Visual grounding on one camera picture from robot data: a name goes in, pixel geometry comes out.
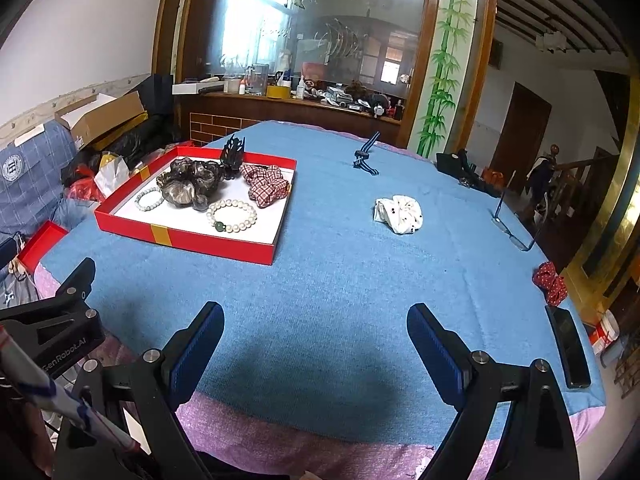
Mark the blue frame eyeglasses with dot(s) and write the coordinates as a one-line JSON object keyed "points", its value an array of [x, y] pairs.
{"points": [[504, 227]]}

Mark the red plaid scrunchie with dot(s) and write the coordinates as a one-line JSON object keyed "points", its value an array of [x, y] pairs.
{"points": [[266, 184]]}

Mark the grey organza scrunchie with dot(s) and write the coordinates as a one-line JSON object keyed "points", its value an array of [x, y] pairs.
{"points": [[190, 183]]}

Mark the white red plastic bucket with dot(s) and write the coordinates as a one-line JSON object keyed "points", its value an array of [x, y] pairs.
{"points": [[605, 333]]}

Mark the cardboard box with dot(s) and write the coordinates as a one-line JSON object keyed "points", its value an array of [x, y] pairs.
{"points": [[90, 118]]}

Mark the red polka dot scrunchie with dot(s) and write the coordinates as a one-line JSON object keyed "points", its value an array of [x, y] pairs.
{"points": [[550, 283]]}

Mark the black smartphone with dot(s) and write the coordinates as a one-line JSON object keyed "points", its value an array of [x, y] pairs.
{"points": [[572, 355]]}

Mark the white dotted scrunchie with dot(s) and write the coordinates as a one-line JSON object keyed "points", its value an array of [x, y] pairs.
{"points": [[402, 214]]}

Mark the blue table cloth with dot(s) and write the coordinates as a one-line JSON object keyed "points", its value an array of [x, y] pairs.
{"points": [[318, 339]]}

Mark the red gift box tray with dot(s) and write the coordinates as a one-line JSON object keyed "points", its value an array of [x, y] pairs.
{"points": [[225, 203]]}

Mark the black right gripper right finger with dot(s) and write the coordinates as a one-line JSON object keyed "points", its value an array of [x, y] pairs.
{"points": [[468, 381]]}

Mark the red box lid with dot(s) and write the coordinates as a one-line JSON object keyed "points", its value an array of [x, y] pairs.
{"points": [[44, 239]]}

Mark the black cloth bundle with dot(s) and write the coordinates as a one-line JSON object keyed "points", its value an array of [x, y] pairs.
{"points": [[457, 165]]}

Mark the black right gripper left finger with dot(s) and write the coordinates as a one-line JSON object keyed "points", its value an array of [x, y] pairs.
{"points": [[159, 387]]}

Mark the brown beaded hair claw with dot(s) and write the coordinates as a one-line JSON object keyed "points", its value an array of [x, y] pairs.
{"points": [[232, 157]]}

